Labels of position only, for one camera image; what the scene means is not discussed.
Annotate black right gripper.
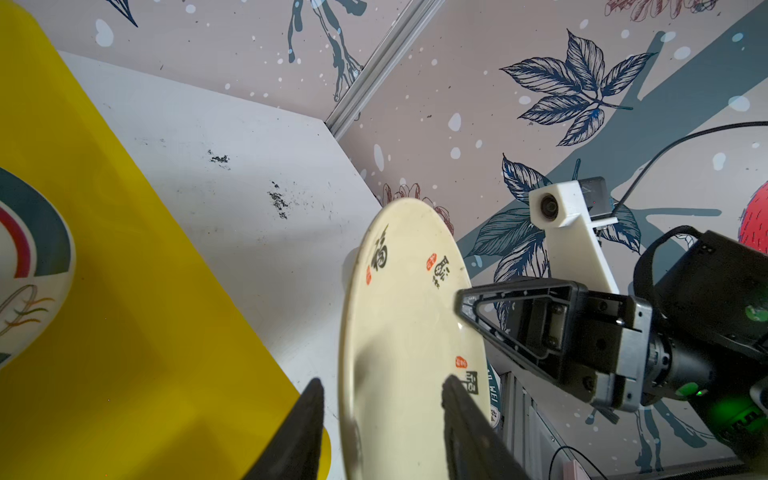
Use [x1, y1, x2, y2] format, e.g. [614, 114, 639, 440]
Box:
[454, 278, 717, 412]

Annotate white plate green red rim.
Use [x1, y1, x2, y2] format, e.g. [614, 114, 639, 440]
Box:
[1, 170, 76, 367]

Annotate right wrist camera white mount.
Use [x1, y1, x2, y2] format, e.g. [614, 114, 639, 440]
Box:
[528, 180, 619, 294]

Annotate aluminium frame corner post right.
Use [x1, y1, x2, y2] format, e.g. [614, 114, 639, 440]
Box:
[325, 0, 445, 141]

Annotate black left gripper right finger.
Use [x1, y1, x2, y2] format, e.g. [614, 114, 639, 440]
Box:
[441, 375, 529, 480]

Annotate small cream plate red stamps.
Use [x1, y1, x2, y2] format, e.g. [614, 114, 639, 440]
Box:
[338, 199, 491, 479]

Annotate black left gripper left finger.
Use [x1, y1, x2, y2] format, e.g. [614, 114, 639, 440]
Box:
[242, 378, 325, 480]

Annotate yellow plastic bin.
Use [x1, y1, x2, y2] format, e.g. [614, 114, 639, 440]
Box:
[1, 1, 298, 479]

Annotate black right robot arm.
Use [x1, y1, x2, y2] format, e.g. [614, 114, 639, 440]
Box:
[455, 226, 767, 465]

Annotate white plate green lettered rim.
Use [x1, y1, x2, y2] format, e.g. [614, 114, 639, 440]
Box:
[487, 361, 503, 432]

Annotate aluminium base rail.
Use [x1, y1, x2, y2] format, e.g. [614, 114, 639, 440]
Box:
[501, 372, 572, 479]

